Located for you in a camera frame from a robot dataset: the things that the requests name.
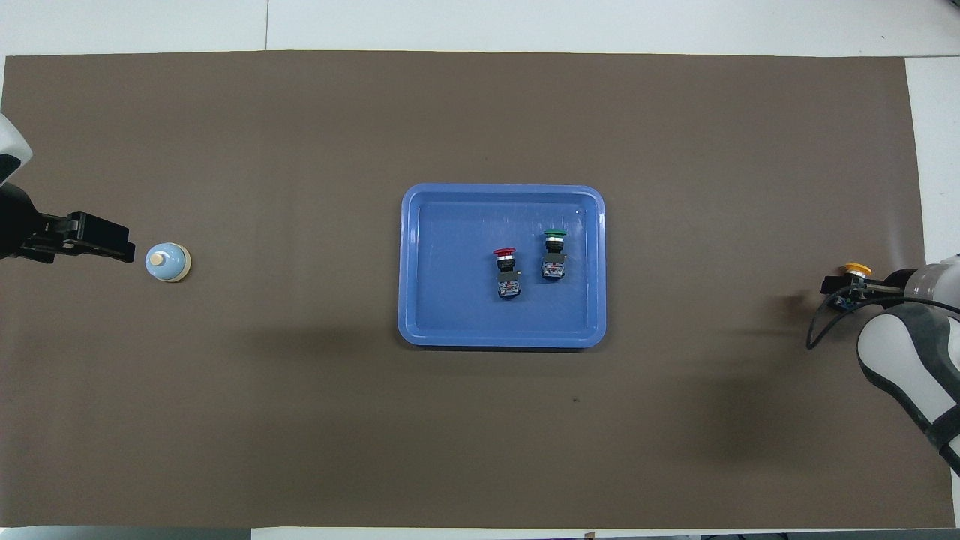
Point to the light blue desk bell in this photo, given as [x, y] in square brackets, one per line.
[167, 262]

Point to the brown table mat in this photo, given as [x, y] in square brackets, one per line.
[300, 412]

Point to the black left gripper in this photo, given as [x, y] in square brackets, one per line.
[22, 225]

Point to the red push button switch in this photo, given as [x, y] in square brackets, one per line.
[508, 274]

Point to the yellow push button switch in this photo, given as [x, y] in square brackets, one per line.
[857, 268]

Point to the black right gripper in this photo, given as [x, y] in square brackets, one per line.
[834, 286]

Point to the blue plastic tray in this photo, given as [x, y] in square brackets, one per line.
[450, 315]

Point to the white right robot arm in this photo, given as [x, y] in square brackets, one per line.
[900, 352]

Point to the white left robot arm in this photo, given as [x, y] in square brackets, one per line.
[9, 142]

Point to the green push button switch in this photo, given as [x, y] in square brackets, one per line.
[554, 255]

